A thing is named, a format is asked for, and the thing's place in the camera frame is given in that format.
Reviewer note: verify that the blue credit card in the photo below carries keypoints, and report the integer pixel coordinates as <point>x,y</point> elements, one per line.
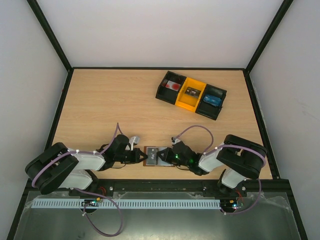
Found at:
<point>212,100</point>

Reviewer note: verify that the black bin left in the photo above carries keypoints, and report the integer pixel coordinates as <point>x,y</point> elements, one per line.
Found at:
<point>168,95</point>

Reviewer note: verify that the brown leather card holder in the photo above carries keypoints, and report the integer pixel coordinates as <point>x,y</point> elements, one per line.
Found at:
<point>160,162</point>

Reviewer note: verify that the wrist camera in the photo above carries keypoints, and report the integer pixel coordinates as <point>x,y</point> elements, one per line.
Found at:
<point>133,141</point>
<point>175,139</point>

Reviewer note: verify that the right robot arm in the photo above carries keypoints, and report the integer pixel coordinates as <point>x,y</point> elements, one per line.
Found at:
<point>244,160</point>

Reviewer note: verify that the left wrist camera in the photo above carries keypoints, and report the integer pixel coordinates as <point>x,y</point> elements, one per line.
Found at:
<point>133,141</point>

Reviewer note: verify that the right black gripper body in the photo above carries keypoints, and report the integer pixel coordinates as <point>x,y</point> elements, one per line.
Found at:
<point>169,155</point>

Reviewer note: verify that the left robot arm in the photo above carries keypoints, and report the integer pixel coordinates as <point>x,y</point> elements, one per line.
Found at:
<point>60,167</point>

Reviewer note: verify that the black bin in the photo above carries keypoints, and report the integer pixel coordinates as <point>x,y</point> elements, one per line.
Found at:
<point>208,110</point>
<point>168,95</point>

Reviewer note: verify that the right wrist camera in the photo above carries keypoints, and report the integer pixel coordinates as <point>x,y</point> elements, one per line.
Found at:
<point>175,139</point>

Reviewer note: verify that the red white card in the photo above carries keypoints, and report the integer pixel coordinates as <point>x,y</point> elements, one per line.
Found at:
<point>170,85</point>

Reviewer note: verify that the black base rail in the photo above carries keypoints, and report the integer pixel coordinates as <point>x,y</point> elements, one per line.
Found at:
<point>207,188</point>

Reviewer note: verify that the yellow bin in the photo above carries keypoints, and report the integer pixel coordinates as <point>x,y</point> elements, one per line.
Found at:
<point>188,102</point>

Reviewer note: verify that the dark vip card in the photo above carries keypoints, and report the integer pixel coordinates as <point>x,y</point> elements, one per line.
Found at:
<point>190,91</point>
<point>152,159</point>

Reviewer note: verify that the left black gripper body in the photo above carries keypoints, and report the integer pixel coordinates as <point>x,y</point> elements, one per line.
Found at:
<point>127,159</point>

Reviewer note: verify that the black bin right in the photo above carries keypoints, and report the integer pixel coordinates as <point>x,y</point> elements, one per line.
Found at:
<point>208,110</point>

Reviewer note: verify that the blue slotted cable duct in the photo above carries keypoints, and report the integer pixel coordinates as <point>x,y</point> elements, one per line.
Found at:
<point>63,203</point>

